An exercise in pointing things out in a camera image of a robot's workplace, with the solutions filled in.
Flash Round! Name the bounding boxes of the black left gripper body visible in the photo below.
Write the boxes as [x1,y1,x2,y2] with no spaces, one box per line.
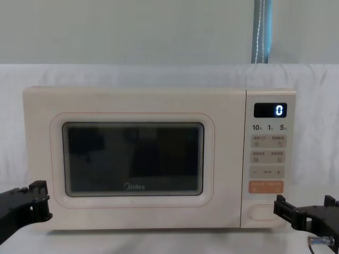
[0,188,35,231]

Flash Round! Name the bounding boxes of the grey striped post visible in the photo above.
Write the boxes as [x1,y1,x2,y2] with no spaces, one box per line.
[251,0,273,65]

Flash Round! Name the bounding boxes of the white curtain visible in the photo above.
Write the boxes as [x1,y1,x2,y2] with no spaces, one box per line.
[0,0,339,66]

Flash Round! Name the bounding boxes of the cream microwave oven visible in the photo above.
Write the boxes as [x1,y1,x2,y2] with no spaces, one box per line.
[22,86,297,233]

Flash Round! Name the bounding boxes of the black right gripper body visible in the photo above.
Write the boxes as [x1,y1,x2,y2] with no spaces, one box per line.
[304,204,339,251]

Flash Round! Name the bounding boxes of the cream oven control panel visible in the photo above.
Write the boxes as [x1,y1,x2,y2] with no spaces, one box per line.
[240,89,297,229]

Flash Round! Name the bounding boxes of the thin dark cable silver plug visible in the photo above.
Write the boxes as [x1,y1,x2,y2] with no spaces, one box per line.
[307,236,335,254]

